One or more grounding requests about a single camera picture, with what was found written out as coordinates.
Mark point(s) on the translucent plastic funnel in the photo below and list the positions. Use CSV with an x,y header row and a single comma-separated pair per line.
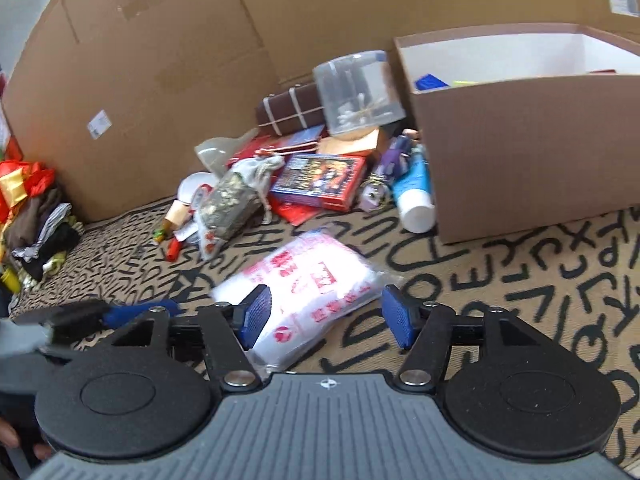
x,y
214,153

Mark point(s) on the playing cards box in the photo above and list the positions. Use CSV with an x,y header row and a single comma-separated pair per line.
x,y
321,181

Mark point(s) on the yellow bottle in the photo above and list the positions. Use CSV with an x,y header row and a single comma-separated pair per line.
x,y
10,279

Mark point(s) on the purple figurine keychain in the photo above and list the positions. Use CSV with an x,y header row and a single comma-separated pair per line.
x,y
376,190

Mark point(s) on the red tape roll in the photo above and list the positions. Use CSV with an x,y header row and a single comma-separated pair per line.
x,y
200,194

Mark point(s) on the pile of folded clothes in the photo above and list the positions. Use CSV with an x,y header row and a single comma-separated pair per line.
x,y
41,236

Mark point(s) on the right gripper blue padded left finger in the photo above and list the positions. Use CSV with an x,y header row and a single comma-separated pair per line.
x,y
250,316

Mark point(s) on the small red tube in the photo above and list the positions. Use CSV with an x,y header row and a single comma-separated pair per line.
x,y
173,250

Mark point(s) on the person's hand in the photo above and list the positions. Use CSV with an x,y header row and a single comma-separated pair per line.
x,y
10,439

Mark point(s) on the blue white lotion tube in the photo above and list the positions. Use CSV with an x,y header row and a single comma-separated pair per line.
x,y
413,195

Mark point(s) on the brown cardboard storage box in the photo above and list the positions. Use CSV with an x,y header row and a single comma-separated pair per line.
x,y
525,125

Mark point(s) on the red foil pouch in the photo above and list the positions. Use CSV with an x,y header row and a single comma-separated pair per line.
x,y
294,214

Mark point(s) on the tan cardboard small box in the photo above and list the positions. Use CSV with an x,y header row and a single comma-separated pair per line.
x,y
368,143

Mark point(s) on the flat red box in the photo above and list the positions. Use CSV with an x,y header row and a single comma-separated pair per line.
x,y
303,141

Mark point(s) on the letter patterned beige mat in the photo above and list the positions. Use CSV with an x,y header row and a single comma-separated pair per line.
x,y
577,282

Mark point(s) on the white plastic bag pack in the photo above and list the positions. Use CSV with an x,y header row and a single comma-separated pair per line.
x,y
314,281

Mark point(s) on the clear plastic swab container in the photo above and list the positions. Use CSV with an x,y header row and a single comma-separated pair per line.
x,y
358,91

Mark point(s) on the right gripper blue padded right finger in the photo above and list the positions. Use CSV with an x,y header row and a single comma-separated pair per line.
x,y
402,314

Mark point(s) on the brown checked case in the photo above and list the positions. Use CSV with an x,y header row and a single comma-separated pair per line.
x,y
298,108

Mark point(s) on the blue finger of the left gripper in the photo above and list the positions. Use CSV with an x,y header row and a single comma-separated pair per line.
x,y
119,316

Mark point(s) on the red yellow ribbon cloth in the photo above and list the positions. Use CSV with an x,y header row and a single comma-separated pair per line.
x,y
20,182

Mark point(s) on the large cardboard backdrop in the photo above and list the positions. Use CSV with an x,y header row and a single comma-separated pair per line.
x,y
114,94

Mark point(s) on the dried flowers bag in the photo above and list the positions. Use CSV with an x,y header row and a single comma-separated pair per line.
x,y
240,193

